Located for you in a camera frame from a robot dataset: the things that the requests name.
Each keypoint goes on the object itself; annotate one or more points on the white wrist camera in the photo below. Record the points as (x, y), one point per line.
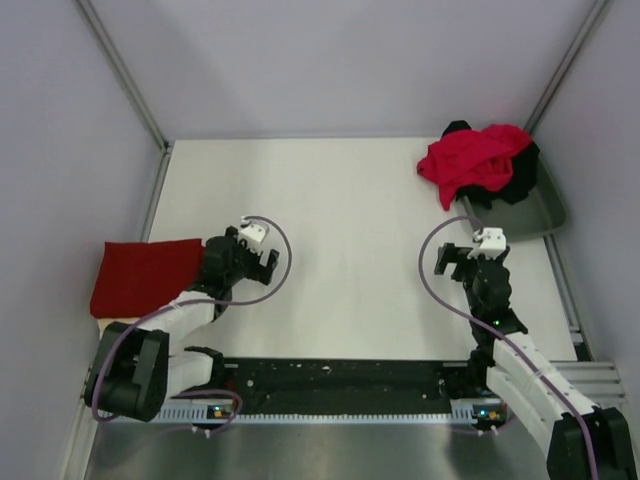
(252, 234)
(489, 242)

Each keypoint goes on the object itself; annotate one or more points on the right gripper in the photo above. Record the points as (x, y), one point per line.
(448, 254)

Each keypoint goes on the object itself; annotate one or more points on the bright red t shirt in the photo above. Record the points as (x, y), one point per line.
(441, 168)

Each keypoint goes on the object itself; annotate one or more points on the grey plastic tray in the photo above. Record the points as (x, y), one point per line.
(543, 212)

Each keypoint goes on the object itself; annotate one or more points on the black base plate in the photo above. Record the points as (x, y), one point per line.
(322, 386)

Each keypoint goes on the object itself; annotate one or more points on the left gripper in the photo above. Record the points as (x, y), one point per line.
(258, 272)

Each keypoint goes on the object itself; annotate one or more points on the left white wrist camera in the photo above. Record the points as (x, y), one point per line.
(252, 234)

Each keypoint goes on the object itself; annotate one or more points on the dark red t shirt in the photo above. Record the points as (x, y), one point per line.
(137, 278)

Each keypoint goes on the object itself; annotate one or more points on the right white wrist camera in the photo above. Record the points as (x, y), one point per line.
(489, 242)

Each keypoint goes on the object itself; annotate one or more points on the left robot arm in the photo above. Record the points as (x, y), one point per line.
(138, 367)

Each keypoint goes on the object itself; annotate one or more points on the left aluminium corner post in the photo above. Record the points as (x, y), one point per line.
(116, 63)

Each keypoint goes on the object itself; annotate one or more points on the grey slotted cable duct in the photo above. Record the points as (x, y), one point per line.
(460, 414)

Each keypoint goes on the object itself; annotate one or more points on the aluminium corner post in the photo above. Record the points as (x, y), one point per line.
(116, 63)
(595, 15)

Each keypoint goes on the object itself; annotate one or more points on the black t shirt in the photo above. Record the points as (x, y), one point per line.
(501, 162)

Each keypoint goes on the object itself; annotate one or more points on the folded beige t shirt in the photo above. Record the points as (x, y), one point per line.
(103, 323)

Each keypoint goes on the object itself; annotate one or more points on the right aluminium corner post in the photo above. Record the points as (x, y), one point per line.
(595, 15)

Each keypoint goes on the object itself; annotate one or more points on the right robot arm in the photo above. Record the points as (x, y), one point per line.
(579, 438)

